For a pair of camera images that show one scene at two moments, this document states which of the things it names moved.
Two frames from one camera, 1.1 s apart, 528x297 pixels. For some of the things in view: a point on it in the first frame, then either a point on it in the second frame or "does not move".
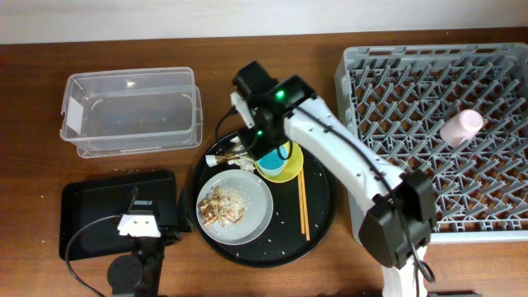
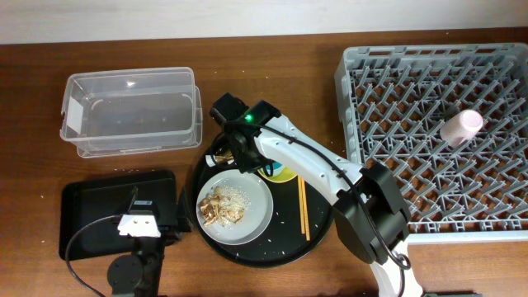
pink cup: [461, 127] does not move
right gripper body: [260, 142] → [247, 162]
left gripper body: [173, 233] does not move
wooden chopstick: [304, 204] does not move
